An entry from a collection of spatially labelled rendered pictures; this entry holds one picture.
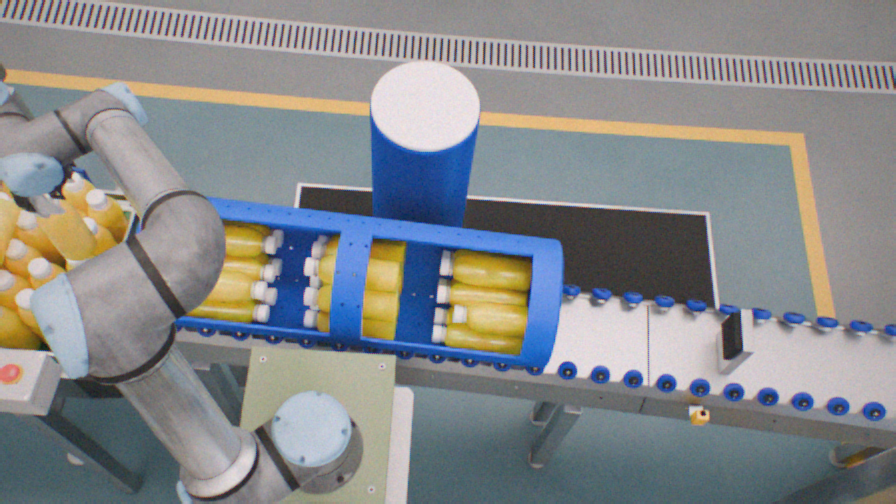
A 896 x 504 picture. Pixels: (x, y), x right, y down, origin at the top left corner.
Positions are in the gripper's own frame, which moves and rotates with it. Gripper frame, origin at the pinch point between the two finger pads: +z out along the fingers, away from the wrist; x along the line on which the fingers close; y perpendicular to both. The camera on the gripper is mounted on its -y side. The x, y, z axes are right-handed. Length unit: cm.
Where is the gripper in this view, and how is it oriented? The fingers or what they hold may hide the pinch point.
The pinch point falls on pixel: (45, 201)
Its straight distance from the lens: 176.7
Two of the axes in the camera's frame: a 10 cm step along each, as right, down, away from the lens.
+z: -0.8, 4.3, 9.0
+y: 9.9, 1.1, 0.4
